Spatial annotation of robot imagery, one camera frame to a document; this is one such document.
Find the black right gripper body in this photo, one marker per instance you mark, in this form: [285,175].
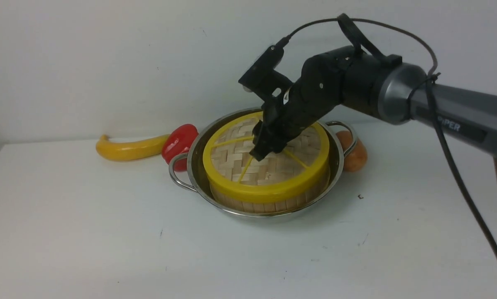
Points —
[311,97]

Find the yellow bamboo steamer basket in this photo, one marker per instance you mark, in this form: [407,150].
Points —
[269,203]

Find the yellow bamboo steamer lid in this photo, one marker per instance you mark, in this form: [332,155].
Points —
[301,168]

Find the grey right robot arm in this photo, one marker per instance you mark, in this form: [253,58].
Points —
[386,89]

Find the stainless steel pot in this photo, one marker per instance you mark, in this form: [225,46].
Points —
[186,170]

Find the orange toy potato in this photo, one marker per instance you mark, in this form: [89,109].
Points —
[357,158]

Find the red toy bell pepper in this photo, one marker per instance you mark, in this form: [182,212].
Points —
[179,141]

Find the yellow toy banana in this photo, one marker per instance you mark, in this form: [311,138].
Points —
[130,151]

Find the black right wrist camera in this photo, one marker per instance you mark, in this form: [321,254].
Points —
[263,80]

